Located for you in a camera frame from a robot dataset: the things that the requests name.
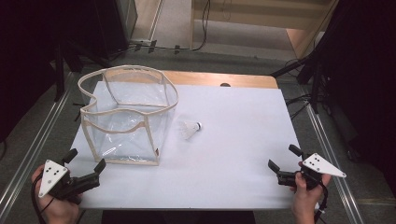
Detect white table mat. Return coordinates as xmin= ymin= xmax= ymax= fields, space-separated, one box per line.
xmin=67 ymin=81 xmax=321 ymax=210

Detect black floor cables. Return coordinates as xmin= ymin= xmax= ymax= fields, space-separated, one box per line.
xmin=284 ymin=92 xmax=313 ymax=121

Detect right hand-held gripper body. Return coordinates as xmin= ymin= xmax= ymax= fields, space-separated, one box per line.
xmin=276 ymin=152 xmax=347 ymax=191

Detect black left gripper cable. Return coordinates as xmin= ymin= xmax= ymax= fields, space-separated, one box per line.
xmin=30 ymin=175 xmax=54 ymax=224

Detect white shuttlecock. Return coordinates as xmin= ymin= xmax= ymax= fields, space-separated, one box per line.
xmin=178 ymin=120 xmax=204 ymax=141

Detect person's left hand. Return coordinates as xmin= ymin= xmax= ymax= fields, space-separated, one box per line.
xmin=30 ymin=164 xmax=83 ymax=224

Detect aluminium floor rail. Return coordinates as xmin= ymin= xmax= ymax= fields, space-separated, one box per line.
xmin=301 ymin=90 xmax=365 ymax=224
xmin=0 ymin=73 xmax=76 ymax=207

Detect black curtain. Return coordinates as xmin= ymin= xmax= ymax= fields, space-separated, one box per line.
xmin=0 ymin=0 xmax=104 ymax=143
xmin=306 ymin=0 xmax=396 ymax=199

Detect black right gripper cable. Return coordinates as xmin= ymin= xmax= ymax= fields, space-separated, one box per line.
xmin=313 ymin=180 xmax=330 ymax=224

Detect black hanging cable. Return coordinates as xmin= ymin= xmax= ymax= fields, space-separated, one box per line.
xmin=191 ymin=0 xmax=212 ymax=52

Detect black metal stand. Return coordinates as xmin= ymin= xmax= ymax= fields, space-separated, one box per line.
xmin=50 ymin=38 xmax=102 ymax=103
xmin=270 ymin=52 xmax=323 ymax=115

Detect person's right hand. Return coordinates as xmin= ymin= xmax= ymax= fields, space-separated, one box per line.
xmin=290 ymin=161 xmax=332 ymax=224

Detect power strip with plugs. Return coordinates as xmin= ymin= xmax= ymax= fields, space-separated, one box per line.
xmin=128 ymin=38 xmax=182 ymax=55

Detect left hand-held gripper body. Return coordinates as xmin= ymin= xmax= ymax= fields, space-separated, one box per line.
xmin=37 ymin=159 xmax=101 ymax=205

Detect clear plastic beige-trimmed storage bag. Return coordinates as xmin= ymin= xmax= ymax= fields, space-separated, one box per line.
xmin=77 ymin=64 xmax=180 ymax=166

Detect dark cabinet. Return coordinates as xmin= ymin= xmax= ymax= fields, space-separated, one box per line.
xmin=92 ymin=0 xmax=138 ymax=60

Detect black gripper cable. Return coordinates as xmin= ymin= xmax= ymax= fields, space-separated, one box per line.
xmin=30 ymin=175 xmax=54 ymax=224
xmin=313 ymin=180 xmax=330 ymax=224

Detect dark cloth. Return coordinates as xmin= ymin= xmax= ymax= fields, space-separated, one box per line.
xmin=100 ymin=210 xmax=257 ymax=224

